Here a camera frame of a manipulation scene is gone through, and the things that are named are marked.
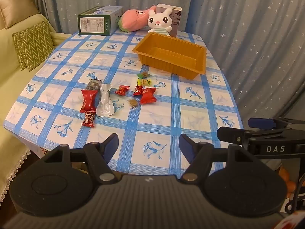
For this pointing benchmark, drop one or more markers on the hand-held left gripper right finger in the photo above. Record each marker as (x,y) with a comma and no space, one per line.
(187,148)

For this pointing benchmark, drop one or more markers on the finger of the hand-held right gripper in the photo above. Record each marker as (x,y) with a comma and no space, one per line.
(231,134)
(261,123)

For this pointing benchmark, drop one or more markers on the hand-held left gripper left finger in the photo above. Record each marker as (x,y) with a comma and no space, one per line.
(112,146)

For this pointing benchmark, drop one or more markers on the red patterned foil candy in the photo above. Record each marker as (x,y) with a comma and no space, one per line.
(88,119)

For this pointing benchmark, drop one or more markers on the white and green torn wrapper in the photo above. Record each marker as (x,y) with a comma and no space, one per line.
(104,101)

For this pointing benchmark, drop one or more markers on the clear brown candy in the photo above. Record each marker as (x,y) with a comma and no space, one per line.
(133,103)

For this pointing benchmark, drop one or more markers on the long red snack bar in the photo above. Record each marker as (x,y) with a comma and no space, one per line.
(87,100)

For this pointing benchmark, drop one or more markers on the small red candy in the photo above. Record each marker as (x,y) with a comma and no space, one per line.
(122,90)
(137,91)

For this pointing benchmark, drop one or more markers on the wide red snack packet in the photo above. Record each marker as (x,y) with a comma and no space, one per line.
(148,95)

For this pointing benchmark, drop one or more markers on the dark brown snack packet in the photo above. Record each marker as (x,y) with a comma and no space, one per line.
(93,85)

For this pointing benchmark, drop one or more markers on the yellow candy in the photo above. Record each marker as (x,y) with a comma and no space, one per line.
(144,81)

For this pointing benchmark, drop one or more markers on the green brown candy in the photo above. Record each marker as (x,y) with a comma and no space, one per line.
(143,75)

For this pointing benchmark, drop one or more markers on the orange plastic tray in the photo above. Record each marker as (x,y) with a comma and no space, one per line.
(171,52)

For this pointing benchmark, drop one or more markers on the blue checked tablecloth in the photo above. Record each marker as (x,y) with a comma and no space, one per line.
(190,114)

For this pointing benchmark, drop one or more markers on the orange round object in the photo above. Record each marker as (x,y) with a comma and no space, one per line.
(287,180)

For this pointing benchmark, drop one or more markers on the blue star curtain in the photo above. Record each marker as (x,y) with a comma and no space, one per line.
(238,40)

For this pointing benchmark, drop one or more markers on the green cardboard box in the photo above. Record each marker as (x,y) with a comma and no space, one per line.
(95,25)

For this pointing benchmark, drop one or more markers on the green covered sofa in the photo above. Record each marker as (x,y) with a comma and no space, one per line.
(9,76)

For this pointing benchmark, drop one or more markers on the white purple cardboard box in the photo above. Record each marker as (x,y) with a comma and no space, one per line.
(176,19)

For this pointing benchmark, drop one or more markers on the pink plush toy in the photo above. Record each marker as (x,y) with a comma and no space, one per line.
(133,19)

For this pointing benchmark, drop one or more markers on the green chevron pillow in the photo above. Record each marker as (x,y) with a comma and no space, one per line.
(33,43)

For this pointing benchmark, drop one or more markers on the white bunny plush toy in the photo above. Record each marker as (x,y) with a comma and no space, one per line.
(158,20)

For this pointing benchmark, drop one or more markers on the gold satin pillow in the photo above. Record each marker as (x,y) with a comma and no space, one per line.
(16,7)

